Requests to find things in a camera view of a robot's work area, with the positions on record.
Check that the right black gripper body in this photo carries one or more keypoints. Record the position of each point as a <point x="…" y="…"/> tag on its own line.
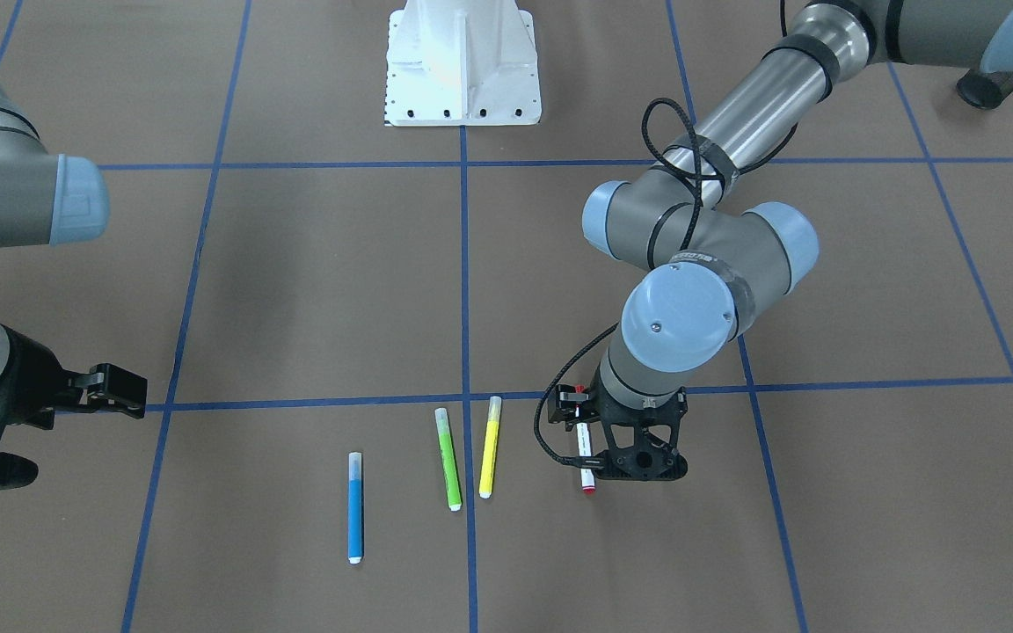
<point x="32" y="378"/>

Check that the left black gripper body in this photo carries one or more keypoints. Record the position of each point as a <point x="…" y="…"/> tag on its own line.
<point x="573" y="403"/>

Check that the red white marker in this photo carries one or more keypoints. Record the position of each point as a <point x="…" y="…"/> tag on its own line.
<point x="584" y="449"/>

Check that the blue marker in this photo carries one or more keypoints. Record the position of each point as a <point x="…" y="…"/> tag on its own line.
<point x="355" y="508"/>

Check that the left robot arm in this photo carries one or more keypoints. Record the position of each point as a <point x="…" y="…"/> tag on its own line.
<point x="709" y="275"/>

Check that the yellow highlighter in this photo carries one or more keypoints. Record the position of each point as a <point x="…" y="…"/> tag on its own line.
<point x="491" y="439"/>

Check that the green highlighter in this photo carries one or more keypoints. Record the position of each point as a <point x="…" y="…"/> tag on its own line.
<point x="447" y="458"/>

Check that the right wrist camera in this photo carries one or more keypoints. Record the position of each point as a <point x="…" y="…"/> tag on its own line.
<point x="115" y="387"/>

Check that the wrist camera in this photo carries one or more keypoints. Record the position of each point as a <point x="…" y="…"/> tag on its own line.
<point x="571" y="404"/>
<point x="115" y="387"/>

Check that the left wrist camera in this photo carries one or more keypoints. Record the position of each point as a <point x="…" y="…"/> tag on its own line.
<point x="571" y="404"/>

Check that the white pedestal column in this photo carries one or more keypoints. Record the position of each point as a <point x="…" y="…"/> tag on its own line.
<point x="462" y="63"/>

